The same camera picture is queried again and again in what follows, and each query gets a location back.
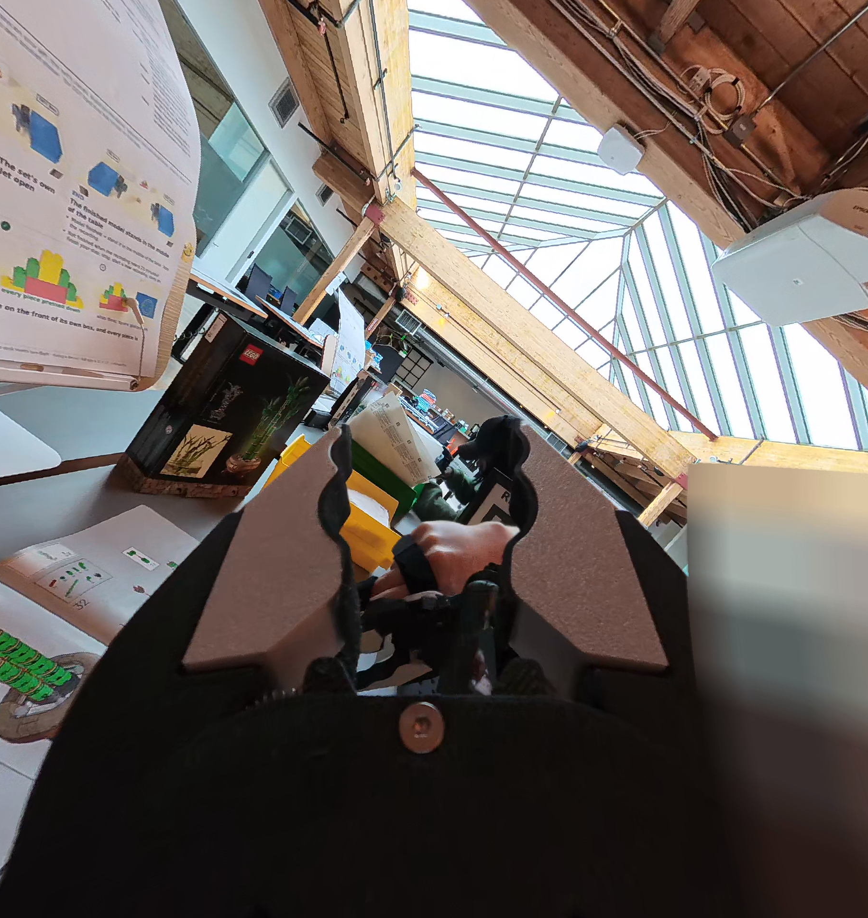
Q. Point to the open lego instruction booklet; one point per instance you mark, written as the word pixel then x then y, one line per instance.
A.
pixel 61 595

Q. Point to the white ceiling access point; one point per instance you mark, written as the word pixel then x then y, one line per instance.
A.
pixel 620 149

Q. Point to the printed instruction sheet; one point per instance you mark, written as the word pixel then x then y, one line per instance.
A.
pixel 75 201

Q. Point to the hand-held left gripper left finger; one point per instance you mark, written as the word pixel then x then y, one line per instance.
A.
pixel 276 566

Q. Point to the black lego set box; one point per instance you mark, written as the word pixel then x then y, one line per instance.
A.
pixel 226 416

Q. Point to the person's right hand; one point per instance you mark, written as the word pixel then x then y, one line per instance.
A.
pixel 459 552

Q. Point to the yellow plastic bin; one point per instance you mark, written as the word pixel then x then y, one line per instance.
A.
pixel 368 534

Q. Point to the white printed paper sheet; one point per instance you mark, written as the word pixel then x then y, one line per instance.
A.
pixel 394 437

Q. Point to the red ceiling pipe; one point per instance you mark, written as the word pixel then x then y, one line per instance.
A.
pixel 563 305

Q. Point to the white ceiling projector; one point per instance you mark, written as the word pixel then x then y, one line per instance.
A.
pixel 799 258

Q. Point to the wall air vent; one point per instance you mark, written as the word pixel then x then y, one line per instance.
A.
pixel 284 102

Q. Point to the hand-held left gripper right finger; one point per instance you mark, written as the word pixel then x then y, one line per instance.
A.
pixel 581 566

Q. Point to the green plastic bin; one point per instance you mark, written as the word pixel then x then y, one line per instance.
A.
pixel 387 477

